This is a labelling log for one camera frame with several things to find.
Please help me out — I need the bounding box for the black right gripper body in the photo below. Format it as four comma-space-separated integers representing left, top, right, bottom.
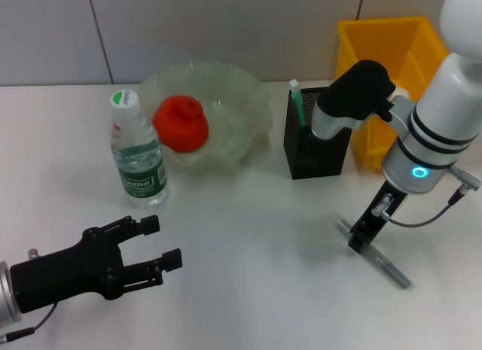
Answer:
352, 180, 410, 239

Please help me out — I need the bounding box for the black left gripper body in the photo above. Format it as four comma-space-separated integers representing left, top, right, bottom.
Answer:
10, 227, 126, 315

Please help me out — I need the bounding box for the grey glitter pen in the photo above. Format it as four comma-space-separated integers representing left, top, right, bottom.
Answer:
337, 219, 411, 290

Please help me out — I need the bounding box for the clear green-label water bottle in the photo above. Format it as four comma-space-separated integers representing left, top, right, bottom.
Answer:
108, 89, 169, 210

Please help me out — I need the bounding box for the orange fruit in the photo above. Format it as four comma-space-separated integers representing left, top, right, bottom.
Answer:
152, 96, 210, 154

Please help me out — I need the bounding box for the green utility knife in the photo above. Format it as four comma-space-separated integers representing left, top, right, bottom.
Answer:
288, 78, 308, 128

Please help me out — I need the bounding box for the black mesh pen holder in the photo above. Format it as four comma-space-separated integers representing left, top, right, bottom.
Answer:
283, 85, 353, 181

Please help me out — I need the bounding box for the clear wavy glass fruit bowl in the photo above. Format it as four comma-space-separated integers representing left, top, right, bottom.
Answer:
139, 59, 273, 175

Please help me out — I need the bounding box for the yellow plastic storage bin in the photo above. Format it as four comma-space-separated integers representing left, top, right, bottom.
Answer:
336, 15, 452, 173

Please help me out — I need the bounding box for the left wrist connector cable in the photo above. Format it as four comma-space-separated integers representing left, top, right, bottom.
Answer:
0, 247, 60, 345

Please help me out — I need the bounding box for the wrist connector cable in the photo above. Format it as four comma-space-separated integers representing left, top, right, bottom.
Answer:
371, 165, 482, 229
0, 247, 60, 345

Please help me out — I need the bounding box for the right wrist connector cable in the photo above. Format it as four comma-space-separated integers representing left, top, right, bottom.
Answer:
371, 165, 482, 229

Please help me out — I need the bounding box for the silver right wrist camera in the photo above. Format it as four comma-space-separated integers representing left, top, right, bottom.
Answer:
310, 59, 412, 141

